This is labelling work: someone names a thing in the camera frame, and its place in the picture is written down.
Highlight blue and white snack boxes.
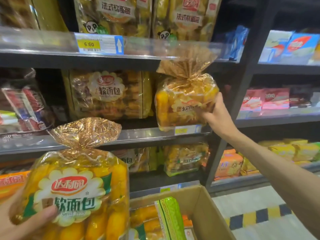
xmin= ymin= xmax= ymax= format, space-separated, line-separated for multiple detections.
xmin=259 ymin=29 xmax=320 ymax=66

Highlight person's left hand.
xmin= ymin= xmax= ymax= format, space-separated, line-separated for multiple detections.
xmin=0 ymin=190 xmax=59 ymax=240

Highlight white and yellow price tag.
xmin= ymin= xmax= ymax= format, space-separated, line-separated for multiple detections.
xmin=74 ymin=32 xmax=125 ymax=55

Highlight small orange packet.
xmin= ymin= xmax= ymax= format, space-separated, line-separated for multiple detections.
xmin=182 ymin=215 xmax=198 ymax=240

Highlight clear bread bag, white label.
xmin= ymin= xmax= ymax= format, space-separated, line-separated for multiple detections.
xmin=112 ymin=147 xmax=158 ymax=173

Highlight person's right hand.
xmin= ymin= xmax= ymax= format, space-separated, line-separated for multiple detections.
xmin=200 ymin=92 xmax=241 ymax=141

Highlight row of yellow snack packets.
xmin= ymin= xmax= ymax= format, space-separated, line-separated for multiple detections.
xmin=257 ymin=138 xmax=320 ymax=166

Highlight yellow bread bag, green label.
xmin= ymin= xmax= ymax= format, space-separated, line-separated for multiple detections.
xmin=164 ymin=143 xmax=210 ymax=177

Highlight person's right forearm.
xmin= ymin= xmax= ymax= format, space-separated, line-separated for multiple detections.
xmin=221 ymin=129 xmax=320 ymax=239

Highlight pink biscuit packets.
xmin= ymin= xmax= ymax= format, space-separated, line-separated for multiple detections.
xmin=239 ymin=88 xmax=290 ymax=112

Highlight black metal shelf unit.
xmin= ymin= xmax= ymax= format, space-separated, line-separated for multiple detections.
xmin=207 ymin=0 xmax=320 ymax=195
xmin=0 ymin=0 xmax=275 ymax=199

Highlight blue foil packets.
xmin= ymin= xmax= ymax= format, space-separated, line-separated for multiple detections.
xmin=222 ymin=25 xmax=250 ymax=61

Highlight red and blue snack packet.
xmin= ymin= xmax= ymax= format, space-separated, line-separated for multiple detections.
xmin=0 ymin=68 xmax=54 ymax=134

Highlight small yellow price tag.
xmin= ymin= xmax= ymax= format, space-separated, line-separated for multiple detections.
xmin=159 ymin=183 xmax=182 ymax=194
xmin=174 ymin=125 xmax=202 ymax=136

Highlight brown and yellow snack packet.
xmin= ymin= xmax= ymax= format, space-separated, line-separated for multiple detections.
xmin=0 ymin=0 xmax=68 ymax=32

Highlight soft bread bag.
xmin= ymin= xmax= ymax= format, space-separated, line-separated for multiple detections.
xmin=154 ymin=47 xmax=220 ymax=132
xmin=62 ymin=70 xmax=153 ymax=121
xmin=11 ymin=117 xmax=130 ymax=240

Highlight orange biscuit packets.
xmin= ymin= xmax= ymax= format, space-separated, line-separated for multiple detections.
xmin=214 ymin=148 xmax=260 ymax=181

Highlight dark brown biscuit packet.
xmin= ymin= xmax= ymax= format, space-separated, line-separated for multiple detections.
xmin=289 ymin=85 xmax=313 ymax=108

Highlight orange snack packet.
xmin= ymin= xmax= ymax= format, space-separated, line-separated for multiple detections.
xmin=0 ymin=170 xmax=31 ymax=201

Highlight green patterned snack packet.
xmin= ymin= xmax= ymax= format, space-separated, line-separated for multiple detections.
xmin=154 ymin=197 xmax=187 ymax=240

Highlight yellow bread bag, panda print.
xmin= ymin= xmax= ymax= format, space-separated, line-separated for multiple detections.
xmin=74 ymin=0 xmax=153 ymax=38
xmin=153 ymin=0 xmax=223 ymax=42

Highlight brown cardboard box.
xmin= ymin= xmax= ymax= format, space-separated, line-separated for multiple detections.
xmin=129 ymin=185 xmax=237 ymax=240

